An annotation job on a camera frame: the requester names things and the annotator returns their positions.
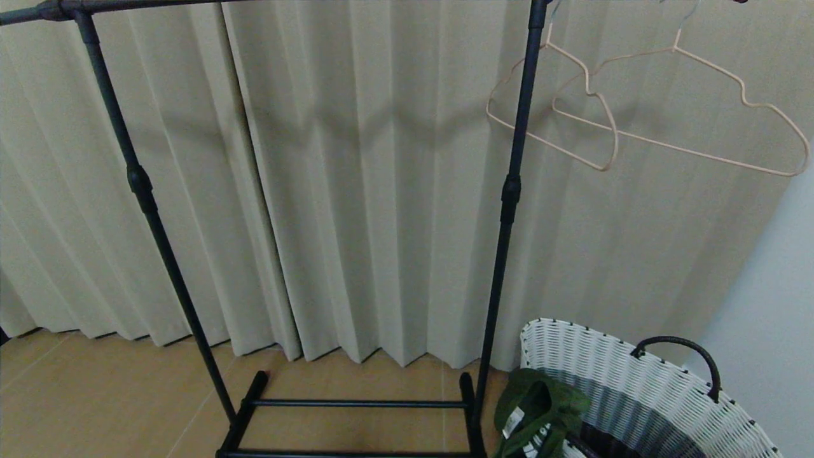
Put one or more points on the pink clothes hanger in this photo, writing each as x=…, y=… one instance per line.
x=603, y=169
x=675, y=46

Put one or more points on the green garment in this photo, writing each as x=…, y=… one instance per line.
x=559, y=394

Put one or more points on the white laundry basket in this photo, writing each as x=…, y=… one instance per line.
x=636, y=394

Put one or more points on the black clothes rack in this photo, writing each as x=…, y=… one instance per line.
x=512, y=191

